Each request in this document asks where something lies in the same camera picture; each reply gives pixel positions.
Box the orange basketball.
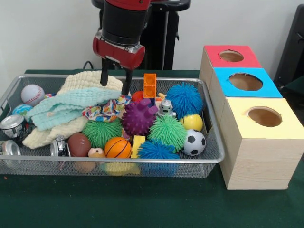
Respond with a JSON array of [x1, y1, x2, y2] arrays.
[[104, 137, 133, 159]]

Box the black and white soccer ball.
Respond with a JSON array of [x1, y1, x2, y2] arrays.
[[181, 129, 207, 156]]

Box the purple spiky toy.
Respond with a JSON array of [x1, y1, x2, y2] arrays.
[[122, 98, 159, 136]]

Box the large blue koosh ball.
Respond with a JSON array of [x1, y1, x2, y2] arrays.
[[165, 82, 205, 119]]

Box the mint knitted cloth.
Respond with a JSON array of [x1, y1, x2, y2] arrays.
[[25, 87, 122, 132]]

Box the dark green tablecloth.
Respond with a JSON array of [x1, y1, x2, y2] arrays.
[[0, 68, 304, 228]]

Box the black upright panel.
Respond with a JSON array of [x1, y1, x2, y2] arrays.
[[274, 3, 304, 100]]

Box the cream knitted cloth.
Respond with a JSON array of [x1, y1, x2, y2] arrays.
[[22, 70, 131, 150]]

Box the crushed black silver can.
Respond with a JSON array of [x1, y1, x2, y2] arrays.
[[0, 114, 31, 145]]

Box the green koosh ball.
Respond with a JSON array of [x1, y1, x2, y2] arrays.
[[148, 115, 188, 152]]

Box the colourful patterned cloth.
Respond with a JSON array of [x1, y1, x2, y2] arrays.
[[82, 95, 133, 122]]

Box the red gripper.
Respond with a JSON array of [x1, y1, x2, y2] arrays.
[[92, 35, 146, 95]]

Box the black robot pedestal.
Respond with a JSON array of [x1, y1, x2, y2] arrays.
[[91, 0, 192, 70]]

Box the wooden box with three holes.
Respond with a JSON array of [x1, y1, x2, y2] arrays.
[[199, 44, 304, 190]]

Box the wire mesh bin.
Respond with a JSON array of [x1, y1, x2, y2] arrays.
[[0, 73, 226, 179]]

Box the crushed red silver can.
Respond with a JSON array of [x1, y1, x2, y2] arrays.
[[50, 134, 71, 157]]

